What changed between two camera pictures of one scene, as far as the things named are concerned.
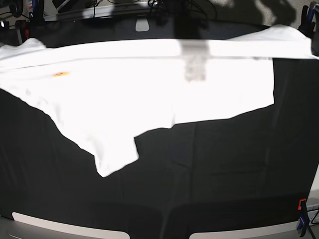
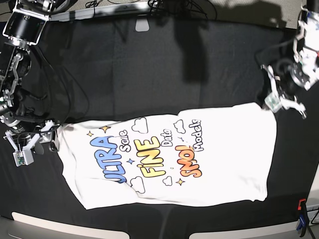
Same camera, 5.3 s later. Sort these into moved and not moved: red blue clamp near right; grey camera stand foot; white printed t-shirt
Moved: white printed t-shirt
Not moved: red blue clamp near right; grey camera stand foot
